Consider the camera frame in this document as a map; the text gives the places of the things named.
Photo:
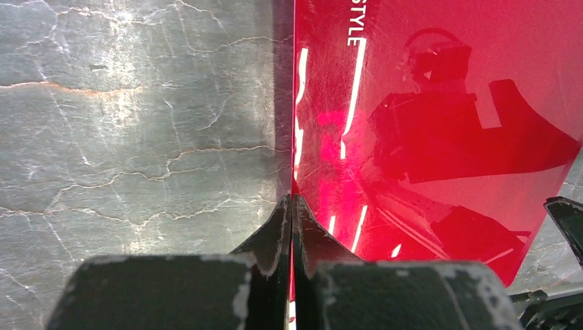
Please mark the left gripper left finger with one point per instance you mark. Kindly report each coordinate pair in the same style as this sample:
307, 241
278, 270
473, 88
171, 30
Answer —
247, 288

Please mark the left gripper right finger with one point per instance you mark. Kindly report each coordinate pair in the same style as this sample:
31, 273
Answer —
334, 289

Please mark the red clip file folder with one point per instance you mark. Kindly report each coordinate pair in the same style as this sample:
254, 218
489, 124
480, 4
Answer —
436, 130

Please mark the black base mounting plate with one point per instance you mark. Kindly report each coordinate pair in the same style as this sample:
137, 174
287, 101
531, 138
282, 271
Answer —
547, 292

